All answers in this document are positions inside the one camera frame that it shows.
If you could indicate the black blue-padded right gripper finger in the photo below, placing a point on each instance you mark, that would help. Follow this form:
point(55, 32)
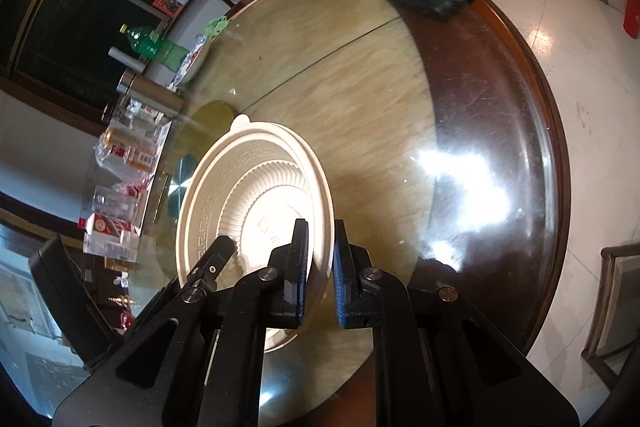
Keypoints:
point(438, 361)

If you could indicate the red white liquor bottle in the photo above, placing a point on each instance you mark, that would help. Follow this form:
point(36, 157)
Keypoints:
point(107, 229)

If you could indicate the green soda bottle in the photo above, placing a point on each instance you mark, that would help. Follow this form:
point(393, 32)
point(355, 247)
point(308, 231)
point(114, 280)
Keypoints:
point(152, 45)

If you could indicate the patterned plate with food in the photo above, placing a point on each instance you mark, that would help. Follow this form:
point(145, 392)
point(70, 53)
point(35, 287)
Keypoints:
point(191, 64)

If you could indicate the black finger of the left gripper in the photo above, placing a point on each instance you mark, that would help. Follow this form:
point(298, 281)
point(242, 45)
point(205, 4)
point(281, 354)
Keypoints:
point(203, 275)

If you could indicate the stainless steel thermos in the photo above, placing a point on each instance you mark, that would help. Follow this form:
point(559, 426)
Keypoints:
point(150, 93)

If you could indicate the gold round placemat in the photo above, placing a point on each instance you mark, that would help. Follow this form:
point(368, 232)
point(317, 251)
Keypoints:
point(303, 368)

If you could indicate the wooden chair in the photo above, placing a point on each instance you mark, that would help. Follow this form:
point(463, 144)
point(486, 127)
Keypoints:
point(614, 328)

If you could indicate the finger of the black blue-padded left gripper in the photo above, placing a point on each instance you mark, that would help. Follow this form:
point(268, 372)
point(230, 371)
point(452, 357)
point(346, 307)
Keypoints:
point(198, 364)

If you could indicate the silver turntable hub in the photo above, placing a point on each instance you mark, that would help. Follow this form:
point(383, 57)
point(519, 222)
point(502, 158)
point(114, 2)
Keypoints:
point(179, 183)

